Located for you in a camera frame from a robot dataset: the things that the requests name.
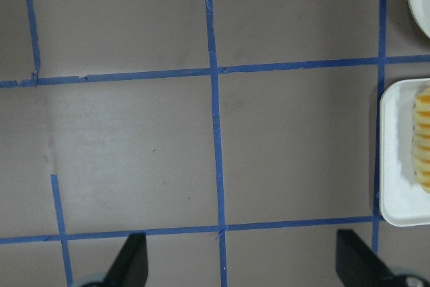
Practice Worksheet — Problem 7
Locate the white rectangular tray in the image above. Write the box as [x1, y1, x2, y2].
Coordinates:
[379, 78, 429, 227]

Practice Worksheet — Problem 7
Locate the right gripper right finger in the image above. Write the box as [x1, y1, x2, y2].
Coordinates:
[336, 229, 403, 287]

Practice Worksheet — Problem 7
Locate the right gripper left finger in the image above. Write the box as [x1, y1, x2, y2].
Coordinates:
[101, 233, 148, 287]

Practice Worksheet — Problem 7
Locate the sliced yellow bread loaf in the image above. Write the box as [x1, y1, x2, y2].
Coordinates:
[413, 87, 429, 193]

